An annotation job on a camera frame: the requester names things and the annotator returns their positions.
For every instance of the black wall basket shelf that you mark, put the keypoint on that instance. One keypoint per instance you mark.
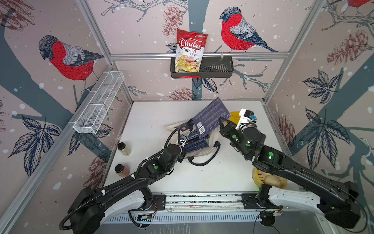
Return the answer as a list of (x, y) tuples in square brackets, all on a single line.
[(211, 67)]

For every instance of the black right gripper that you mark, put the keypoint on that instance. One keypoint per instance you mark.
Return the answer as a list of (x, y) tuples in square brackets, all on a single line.
[(226, 131)]

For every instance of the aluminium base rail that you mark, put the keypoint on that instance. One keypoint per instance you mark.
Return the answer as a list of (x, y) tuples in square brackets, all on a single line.
[(204, 201)]

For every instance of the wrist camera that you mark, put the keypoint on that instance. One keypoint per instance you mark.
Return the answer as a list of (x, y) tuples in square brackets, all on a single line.
[(247, 118), (182, 140)]

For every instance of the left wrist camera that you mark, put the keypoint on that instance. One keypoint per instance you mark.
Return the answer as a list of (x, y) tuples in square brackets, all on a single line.
[(182, 140)]

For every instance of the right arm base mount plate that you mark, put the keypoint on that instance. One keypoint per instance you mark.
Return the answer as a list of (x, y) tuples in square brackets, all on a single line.
[(251, 202)]

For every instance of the red Chuba cassava chips bag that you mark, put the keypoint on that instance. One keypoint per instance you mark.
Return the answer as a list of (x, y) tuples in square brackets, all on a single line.
[(189, 51)]

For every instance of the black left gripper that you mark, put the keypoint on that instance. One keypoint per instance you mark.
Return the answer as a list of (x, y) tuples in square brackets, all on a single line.
[(182, 156)]

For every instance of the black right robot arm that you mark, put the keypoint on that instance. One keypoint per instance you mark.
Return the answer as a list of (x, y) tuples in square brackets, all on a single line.
[(338, 201)]

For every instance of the yellow paperback book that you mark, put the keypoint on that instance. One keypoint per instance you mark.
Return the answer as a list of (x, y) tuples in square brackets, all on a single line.
[(235, 117)]

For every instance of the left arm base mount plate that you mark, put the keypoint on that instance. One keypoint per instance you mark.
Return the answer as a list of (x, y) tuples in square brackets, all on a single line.
[(158, 203)]

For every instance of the clear spice jar black lid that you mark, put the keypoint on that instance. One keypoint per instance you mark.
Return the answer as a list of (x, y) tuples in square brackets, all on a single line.
[(124, 148)]

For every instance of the cream canvas tote bag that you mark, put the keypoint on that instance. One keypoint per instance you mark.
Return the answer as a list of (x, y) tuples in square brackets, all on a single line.
[(188, 129)]

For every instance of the dark navy grid-cover book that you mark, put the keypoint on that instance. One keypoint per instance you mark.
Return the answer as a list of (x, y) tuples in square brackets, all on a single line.
[(208, 119)]

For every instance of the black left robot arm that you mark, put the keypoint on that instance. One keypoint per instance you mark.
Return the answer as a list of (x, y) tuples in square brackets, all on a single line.
[(91, 207)]

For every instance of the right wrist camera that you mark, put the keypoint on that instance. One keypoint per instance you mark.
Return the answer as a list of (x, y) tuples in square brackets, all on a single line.
[(247, 118)]

